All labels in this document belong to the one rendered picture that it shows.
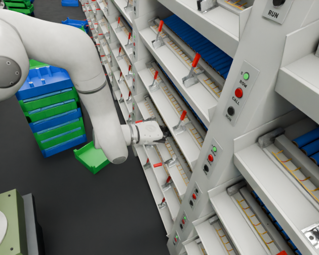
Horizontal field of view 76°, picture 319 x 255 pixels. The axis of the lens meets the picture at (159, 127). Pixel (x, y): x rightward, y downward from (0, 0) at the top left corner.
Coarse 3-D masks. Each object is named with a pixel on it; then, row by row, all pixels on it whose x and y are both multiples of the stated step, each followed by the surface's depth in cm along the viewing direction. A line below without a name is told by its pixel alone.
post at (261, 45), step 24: (264, 0) 30; (312, 0) 24; (264, 24) 31; (288, 24) 27; (240, 48) 36; (264, 48) 31; (264, 72) 32; (264, 96) 33; (216, 120) 46; (240, 120) 39; (264, 120) 38; (216, 168) 50; (192, 216) 69; (168, 240) 103
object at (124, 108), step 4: (112, 88) 184; (116, 88) 186; (116, 92) 186; (120, 92) 184; (116, 96) 182; (120, 96) 181; (120, 100) 174; (124, 100) 175; (120, 104) 174; (124, 104) 173; (124, 108) 169; (124, 112) 166; (128, 112) 165; (124, 116) 164; (128, 116) 162; (128, 120) 156
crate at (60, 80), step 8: (32, 72) 121; (56, 72) 129; (64, 72) 130; (32, 80) 120; (40, 80) 121; (48, 80) 122; (56, 80) 123; (64, 80) 115; (24, 88) 114; (32, 88) 107; (40, 88) 110; (48, 88) 112; (56, 88) 115; (64, 88) 118; (16, 96) 105; (24, 96) 107; (32, 96) 110
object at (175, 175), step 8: (136, 96) 112; (144, 96) 112; (144, 104) 113; (144, 112) 109; (160, 144) 93; (176, 144) 91; (160, 152) 91; (168, 152) 90; (176, 160) 86; (184, 160) 85; (168, 168) 85; (176, 168) 84; (176, 176) 82; (184, 176) 81; (176, 184) 80; (184, 184) 79; (184, 192) 77
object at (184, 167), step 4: (148, 100) 110; (148, 104) 110; (152, 104) 107; (152, 108) 105; (156, 112) 103; (156, 116) 101; (160, 120) 99; (160, 124) 97; (168, 140) 90; (172, 140) 90; (172, 144) 89; (172, 148) 87; (176, 148) 87; (176, 152) 86; (176, 156) 85; (180, 156) 84; (180, 160) 83; (180, 164) 83; (184, 164) 81; (184, 168) 80; (188, 172) 79; (188, 176) 78
